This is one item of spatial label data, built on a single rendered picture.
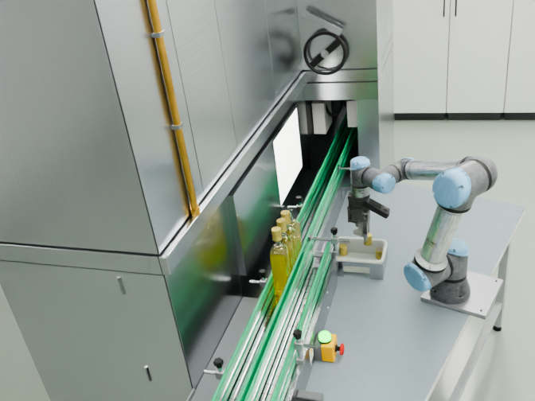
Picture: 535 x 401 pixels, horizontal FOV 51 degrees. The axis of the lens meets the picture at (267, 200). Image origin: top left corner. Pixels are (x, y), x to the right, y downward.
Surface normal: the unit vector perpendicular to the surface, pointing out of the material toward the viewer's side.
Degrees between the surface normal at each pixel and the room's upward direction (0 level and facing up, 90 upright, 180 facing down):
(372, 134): 90
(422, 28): 90
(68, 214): 90
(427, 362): 0
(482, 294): 1
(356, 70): 90
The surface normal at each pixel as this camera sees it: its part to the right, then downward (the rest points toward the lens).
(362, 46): -0.29, 0.50
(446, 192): -0.81, 0.24
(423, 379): -0.11, -0.87
